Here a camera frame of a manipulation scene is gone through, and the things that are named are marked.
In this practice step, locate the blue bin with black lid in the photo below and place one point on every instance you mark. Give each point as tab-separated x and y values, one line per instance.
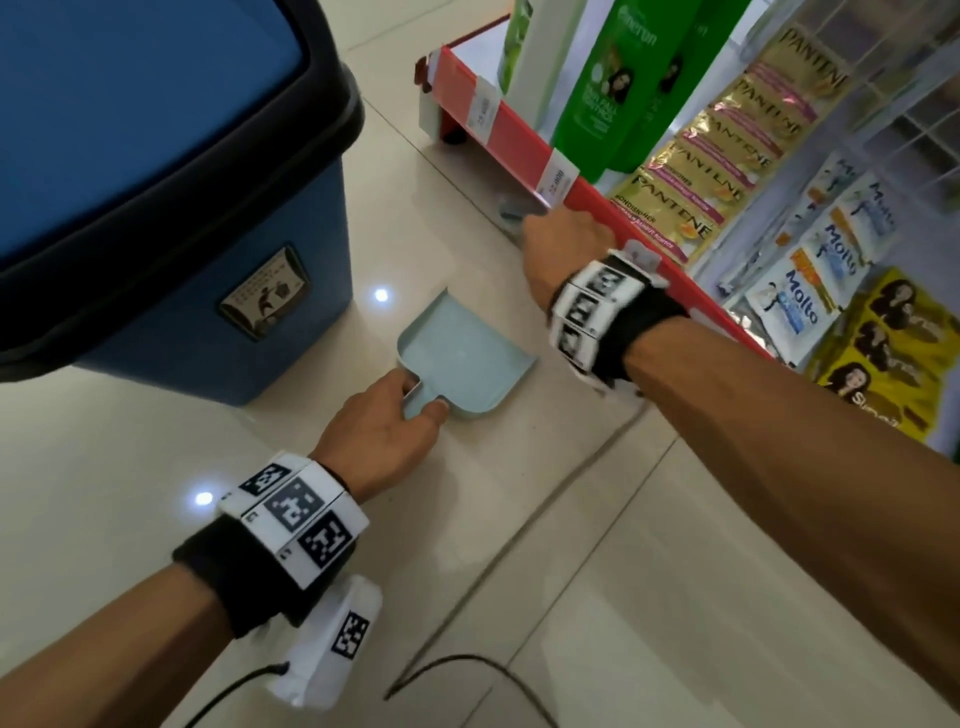
150	135

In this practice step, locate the person's left hand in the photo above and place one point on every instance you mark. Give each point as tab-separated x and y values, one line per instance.
371	439

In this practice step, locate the white bottle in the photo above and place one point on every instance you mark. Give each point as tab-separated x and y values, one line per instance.
544	52

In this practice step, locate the green shampoo bottle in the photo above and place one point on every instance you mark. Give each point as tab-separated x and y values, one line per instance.
615	90
712	45

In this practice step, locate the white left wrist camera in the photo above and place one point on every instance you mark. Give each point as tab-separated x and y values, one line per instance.
337	637

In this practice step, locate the stack of gold sachets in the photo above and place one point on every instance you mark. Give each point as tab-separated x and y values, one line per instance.
720	157

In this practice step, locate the person's right forearm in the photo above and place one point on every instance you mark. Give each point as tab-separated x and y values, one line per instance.
810	480

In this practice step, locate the person's right hand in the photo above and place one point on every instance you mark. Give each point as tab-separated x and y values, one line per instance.
566	247

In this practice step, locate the light blue plastic dustpan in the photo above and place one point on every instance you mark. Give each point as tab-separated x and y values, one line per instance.
465	352

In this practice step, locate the red edged store shelf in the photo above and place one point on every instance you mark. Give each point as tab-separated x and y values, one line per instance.
517	142

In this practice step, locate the light blue brush white bristles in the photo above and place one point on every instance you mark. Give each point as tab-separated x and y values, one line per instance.
517	211

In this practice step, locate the person's left forearm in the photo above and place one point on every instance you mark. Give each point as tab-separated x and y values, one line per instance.
112	652

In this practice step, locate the strip of yellow sachets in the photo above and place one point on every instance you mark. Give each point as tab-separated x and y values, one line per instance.
892	352

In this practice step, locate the stack of white blue sachets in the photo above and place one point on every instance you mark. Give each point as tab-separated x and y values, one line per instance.
817	277

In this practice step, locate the black right wristband with markers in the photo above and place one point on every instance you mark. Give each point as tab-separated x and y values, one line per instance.
600	315

